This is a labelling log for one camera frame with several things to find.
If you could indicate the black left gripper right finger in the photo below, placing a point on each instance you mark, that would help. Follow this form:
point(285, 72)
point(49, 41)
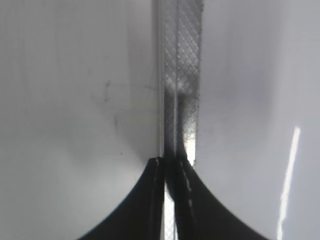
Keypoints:
point(199, 215)

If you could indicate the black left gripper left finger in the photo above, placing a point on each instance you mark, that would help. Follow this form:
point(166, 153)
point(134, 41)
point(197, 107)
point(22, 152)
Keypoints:
point(139, 215)

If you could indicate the clear mesh tape strip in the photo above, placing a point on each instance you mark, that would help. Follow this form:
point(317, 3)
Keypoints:
point(180, 29)

